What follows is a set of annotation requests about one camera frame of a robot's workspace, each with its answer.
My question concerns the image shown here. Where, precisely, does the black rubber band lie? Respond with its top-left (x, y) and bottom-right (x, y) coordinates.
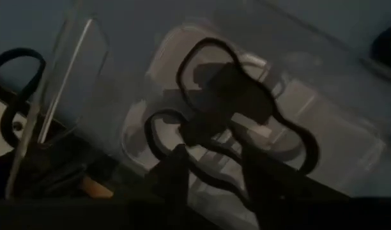
top-left (175, 37), bottom-right (321, 176)
top-left (144, 108), bottom-right (250, 207)

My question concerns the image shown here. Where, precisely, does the black cable loop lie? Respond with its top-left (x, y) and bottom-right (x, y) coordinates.
top-left (0, 47), bottom-right (46, 150)

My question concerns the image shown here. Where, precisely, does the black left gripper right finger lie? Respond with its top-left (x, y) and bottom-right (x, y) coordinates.
top-left (241, 145), bottom-right (351, 230)

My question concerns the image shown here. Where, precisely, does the clear plastic basket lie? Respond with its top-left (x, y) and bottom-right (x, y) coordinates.
top-left (5, 12), bottom-right (390, 230)

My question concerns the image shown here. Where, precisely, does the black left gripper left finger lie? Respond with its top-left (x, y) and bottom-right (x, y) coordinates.
top-left (141, 143), bottom-right (196, 230)

